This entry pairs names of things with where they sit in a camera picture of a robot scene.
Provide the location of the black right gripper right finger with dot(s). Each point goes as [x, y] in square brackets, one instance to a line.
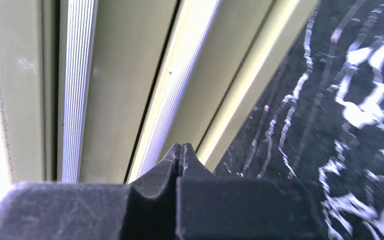
[189, 165]

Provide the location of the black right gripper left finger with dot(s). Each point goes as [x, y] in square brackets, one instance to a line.
[153, 183]

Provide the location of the green metal drawer chest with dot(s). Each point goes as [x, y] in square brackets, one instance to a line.
[96, 90]

